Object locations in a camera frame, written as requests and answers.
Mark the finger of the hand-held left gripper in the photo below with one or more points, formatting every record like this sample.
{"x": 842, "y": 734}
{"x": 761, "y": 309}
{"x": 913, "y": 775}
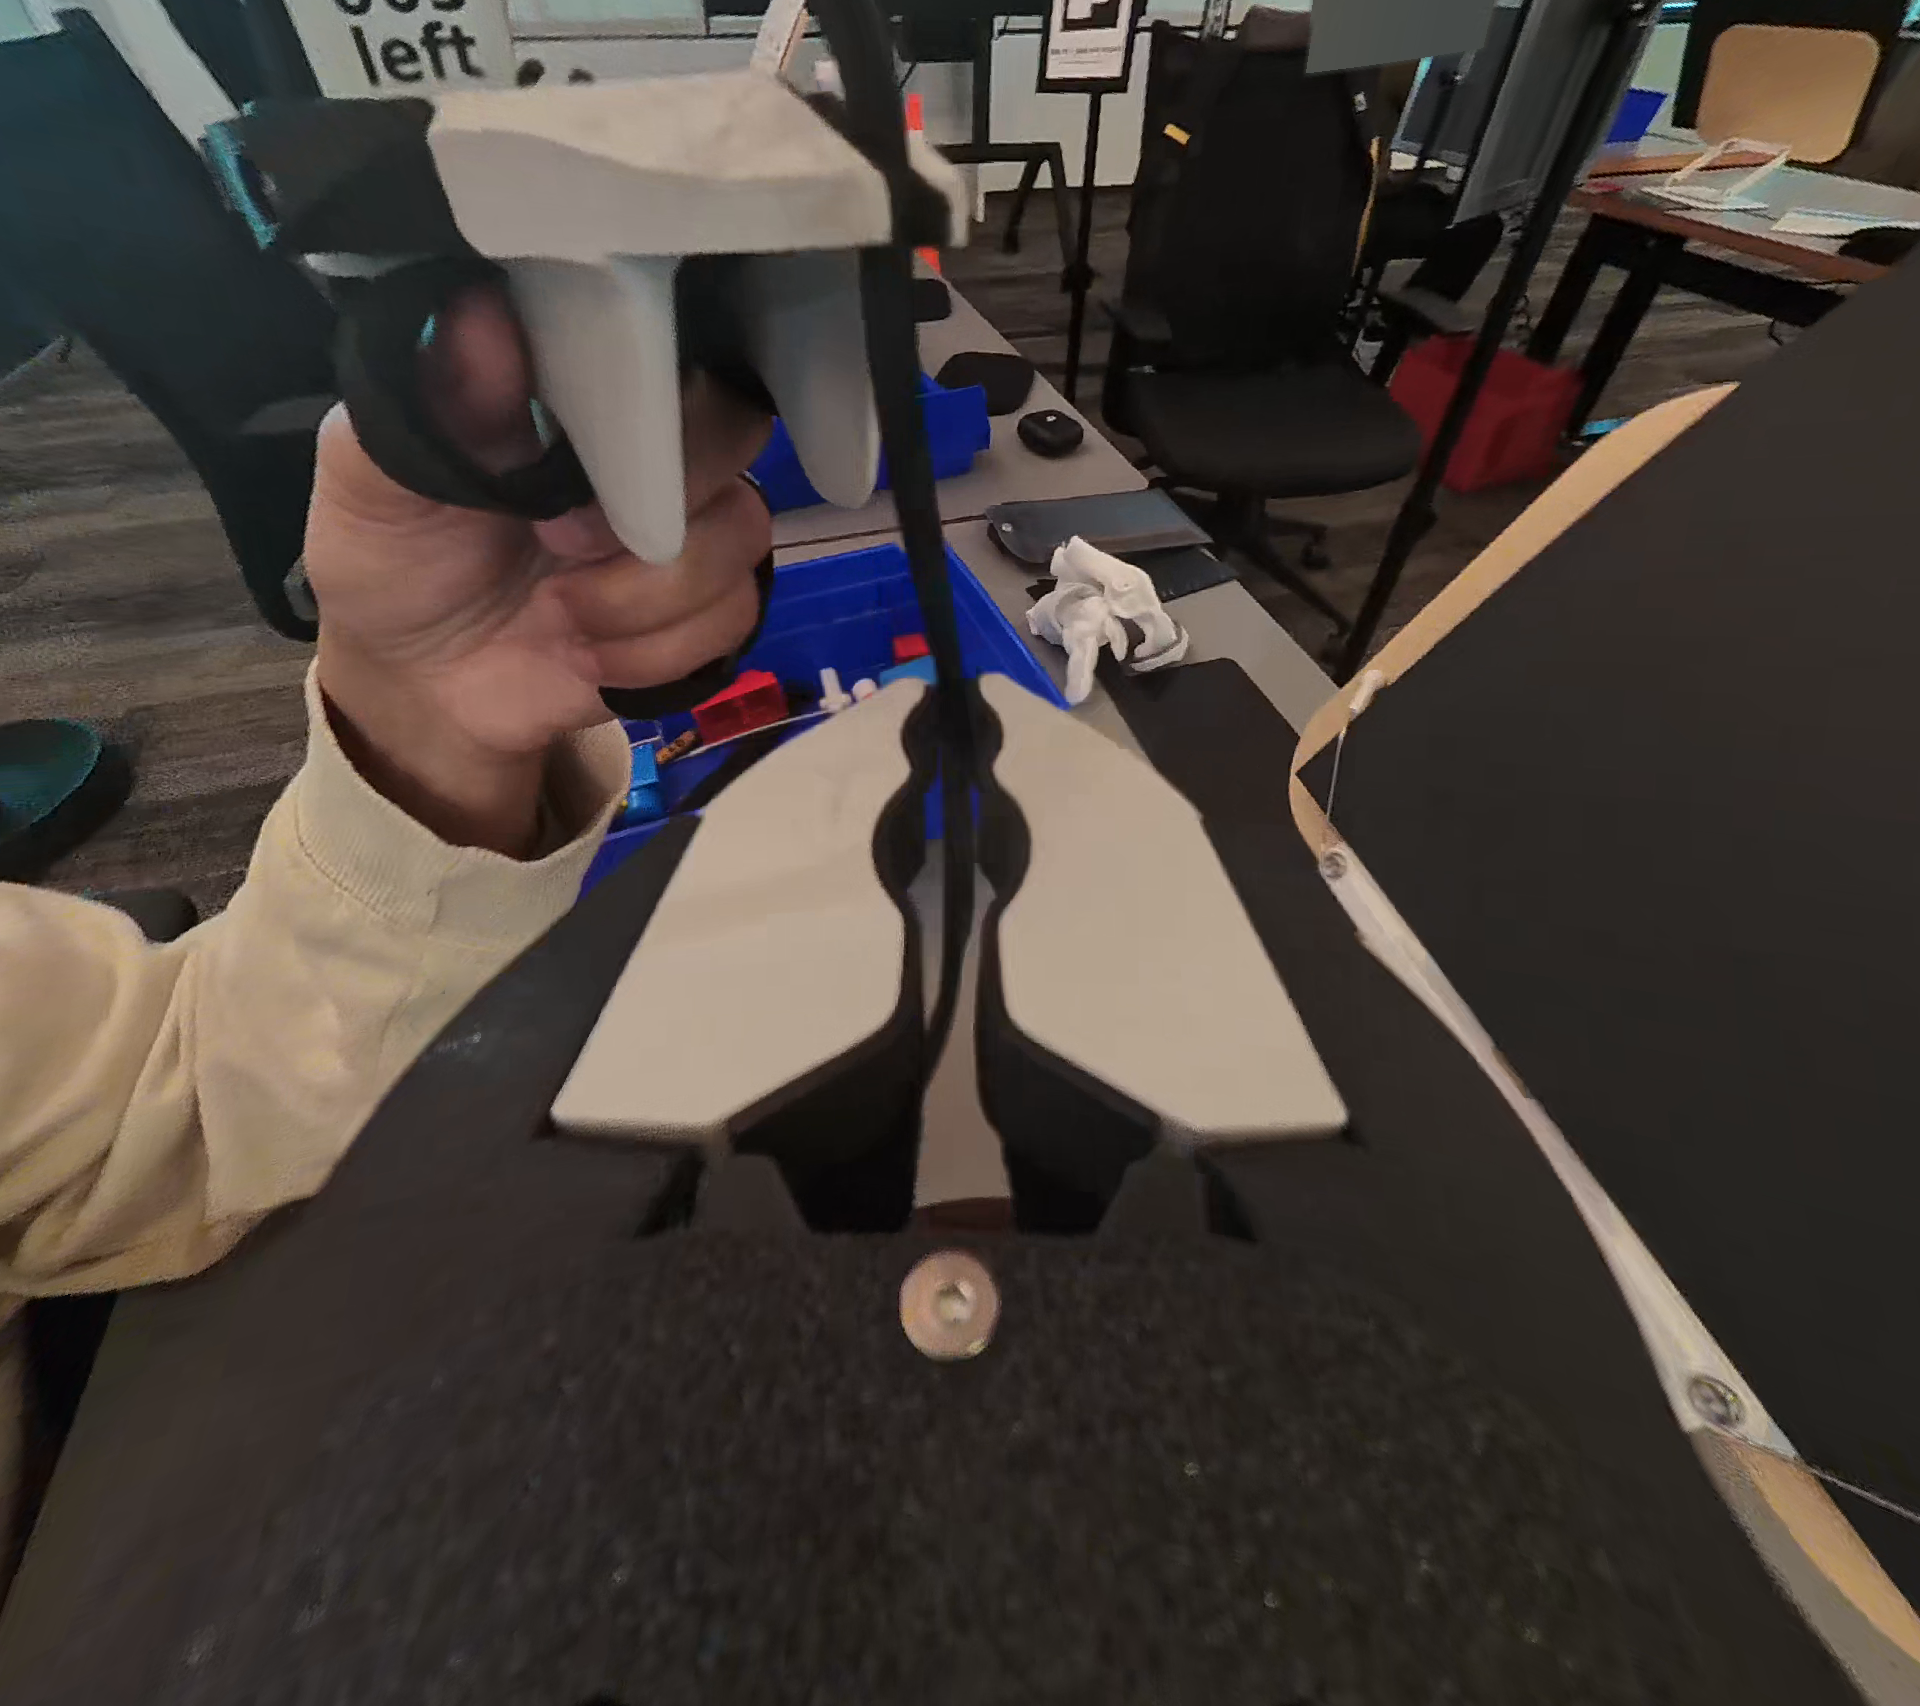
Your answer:
{"x": 677, "y": 161}

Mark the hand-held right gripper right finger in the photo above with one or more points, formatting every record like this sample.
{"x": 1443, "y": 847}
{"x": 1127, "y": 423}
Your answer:
{"x": 1171, "y": 957}

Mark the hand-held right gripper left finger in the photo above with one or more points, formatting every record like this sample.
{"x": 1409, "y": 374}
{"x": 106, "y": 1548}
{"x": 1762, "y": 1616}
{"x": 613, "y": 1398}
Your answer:
{"x": 751, "y": 957}

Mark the blue plastic bin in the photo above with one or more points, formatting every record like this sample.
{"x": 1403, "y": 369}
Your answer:
{"x": 856, "y": 604}

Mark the person's left hand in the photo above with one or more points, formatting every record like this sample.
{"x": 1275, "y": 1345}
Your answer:
{"x": 452, "y": 640}

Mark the small blue block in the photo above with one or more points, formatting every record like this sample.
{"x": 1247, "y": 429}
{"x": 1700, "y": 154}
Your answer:
{"x": 645, "y": 784}

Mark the red toy block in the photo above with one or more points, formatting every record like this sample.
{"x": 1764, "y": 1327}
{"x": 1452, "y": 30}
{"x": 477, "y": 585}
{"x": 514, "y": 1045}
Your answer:
{"x": 741, "y": 710}

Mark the white crumpled glove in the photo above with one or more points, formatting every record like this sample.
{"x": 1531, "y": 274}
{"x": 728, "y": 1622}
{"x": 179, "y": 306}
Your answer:
{"x": 1102, "y": 612}

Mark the white bar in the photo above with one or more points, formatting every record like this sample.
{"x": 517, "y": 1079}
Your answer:
{"x": 1502, "y": 1090}

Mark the black oval case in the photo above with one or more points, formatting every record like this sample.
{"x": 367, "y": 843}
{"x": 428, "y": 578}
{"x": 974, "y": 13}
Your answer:
{"x": 983, "y": 378}

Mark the black flat pad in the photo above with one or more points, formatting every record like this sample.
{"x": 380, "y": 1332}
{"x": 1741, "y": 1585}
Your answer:
{"x": 1197, "y": 575}

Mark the black round puck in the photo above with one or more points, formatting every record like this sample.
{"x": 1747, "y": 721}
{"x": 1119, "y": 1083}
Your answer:
{"x": 1052, "y": 432}

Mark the black board with wooden rim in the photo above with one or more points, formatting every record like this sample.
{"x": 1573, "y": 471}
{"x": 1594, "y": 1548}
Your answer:
{"x": 1650, "y": 838}

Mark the red bin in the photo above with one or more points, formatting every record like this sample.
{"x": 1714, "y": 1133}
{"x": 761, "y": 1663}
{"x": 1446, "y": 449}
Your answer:
{"x": 1487, "y": 416}

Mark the person's dark shoe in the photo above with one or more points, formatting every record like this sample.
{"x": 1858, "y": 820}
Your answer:
{"x": 53, "y": 790}

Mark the wooden table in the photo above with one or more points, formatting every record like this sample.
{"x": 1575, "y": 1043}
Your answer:
{"x": 1697, "y": 221}

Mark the distant blue bins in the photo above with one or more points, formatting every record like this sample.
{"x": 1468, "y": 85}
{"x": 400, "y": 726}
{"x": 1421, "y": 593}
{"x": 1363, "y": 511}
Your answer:
{"x": 1638, "y": 115}

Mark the black chair with wooden back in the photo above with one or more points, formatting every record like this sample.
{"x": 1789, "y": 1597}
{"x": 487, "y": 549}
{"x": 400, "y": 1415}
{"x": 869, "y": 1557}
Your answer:
{"x": 1793, "y": 77}

